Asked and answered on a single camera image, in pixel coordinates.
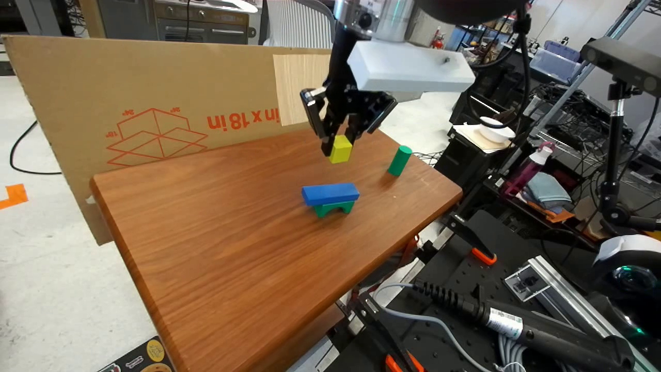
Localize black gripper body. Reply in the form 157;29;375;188
300;27;396;133

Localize yellow cube block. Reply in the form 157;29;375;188
329;134;353;163

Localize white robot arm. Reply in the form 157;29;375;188
300;0;529;155

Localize green cylinder block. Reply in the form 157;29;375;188
388;145;413;179

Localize blue rectangular block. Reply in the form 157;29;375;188
302;183;359;207

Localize green arch block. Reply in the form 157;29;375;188
311;201;355;220

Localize brown cardboard box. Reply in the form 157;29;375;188
5;36;329;244

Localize orange-handled black clamp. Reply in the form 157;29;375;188
355;297;427;372
449;214;497;267

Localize grey cable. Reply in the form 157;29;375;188
384;302;533;372

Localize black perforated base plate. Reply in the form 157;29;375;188
329;209;661;372

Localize silver bracket tag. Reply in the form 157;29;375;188
504;267;547;302

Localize white aluminium extrusion rail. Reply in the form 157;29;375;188
526;256;659;372

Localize camera stand pole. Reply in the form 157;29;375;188
598;81;632;235

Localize black stereo camera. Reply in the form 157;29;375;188
580;38;661;98

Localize black cable connector plug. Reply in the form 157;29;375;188
413;284;636;372

